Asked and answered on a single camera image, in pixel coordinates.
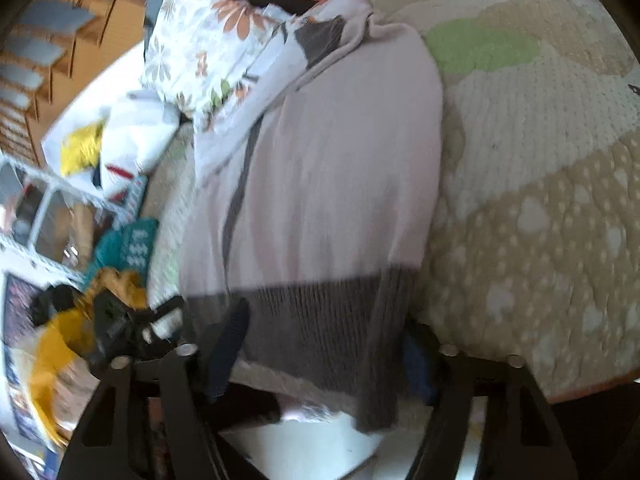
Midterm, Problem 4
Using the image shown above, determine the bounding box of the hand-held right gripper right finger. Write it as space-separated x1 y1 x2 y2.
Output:
400 322 581 480

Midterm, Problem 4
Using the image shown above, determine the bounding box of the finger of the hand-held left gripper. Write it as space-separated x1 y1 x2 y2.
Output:
145 296 188 318

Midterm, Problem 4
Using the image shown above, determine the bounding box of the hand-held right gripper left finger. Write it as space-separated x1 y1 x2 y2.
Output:
57 297 261 480

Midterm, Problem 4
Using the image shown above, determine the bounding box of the person's left forearm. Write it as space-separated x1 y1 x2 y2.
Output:
27 310 101 446

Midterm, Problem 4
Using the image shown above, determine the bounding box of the yellow frilly cloth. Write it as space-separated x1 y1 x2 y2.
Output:
75 267 148 311

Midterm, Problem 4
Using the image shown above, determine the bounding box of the green cardboard box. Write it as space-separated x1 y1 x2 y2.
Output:
95 217 161 281

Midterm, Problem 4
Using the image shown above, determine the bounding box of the white shelving rack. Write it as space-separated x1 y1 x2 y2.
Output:
0 155 126 273

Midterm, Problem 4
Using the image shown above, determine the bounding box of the white printed paper bag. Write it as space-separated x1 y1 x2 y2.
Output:
42 90 181 196

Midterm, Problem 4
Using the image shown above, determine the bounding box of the quilted beige bedspread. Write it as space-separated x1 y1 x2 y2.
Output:
145 0 640 406

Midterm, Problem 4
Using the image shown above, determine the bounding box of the white floral pillow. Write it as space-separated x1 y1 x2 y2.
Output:
140 0 301 181

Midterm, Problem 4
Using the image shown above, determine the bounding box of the wooden staircase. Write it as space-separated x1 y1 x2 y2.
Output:
0 0 166 161

